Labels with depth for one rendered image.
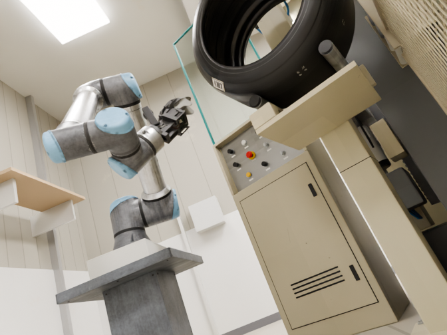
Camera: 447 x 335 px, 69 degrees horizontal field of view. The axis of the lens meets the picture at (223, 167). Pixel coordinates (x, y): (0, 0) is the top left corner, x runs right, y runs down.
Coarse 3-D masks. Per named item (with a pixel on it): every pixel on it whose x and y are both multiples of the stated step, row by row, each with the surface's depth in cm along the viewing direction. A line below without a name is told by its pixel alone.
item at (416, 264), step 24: (264, 24) 158; (288, 24) 151; (336, 144) 131; (360, 144) 126; (360, 168) 125; (360, 192) 124; (384, 192) 119; (384, 216) 118; (408, 216) 117; (384, 240) 117; (408, 240) 113; (408, 264) 112; (432, 264) 108; (408, 288) 111; (432, 288) 107; (432, 312) 107
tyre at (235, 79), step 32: (224, 0) 139; (256, 0) 145; (320, 0) 99; (352, 0) 114; (224, 32) 148; (288, 32) 103; (320, 32) 101; (352, 32) 114; (224, 64) 149; (256, 64) 109; (288, 64) 104; (320, 64) 109; (288, 96) 118
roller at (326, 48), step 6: (324, 42) 100; (330, 42) 99; (324, 48) 100; (330, 48) 99; (336, 48) 102; (324, 54) 100; (330, 54) 100; (336, 54) 102; (330, 60) 104; (336, 60) 105; (342, 60) 107; (336, 66) 109; (342, 66) 109
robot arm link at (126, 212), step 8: (120, 200) 159; (128, 200) 160; (136, 200) 162; (112, 208) 159; (120, 208) 157; (128, 208) 157; (136, 208) 157; (112, 216) 158; (120, 216) 156; (128, 216) 156; (136, 216) 156; (112, 224) 157; (120, 224) 154; (128, 224) 154; (136, 224) 156; (144, 224) 159
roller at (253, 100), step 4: (252, 96) 113; (256, 96) 112; (260, 96) 114; (252, 100) 113; (256, 100) 112; (260, 100) 112; (264, 100) 114; (252, 104) 113; (256, 104) 112; (260, 104) 112; (264, 104) 114; (256, 108) 114
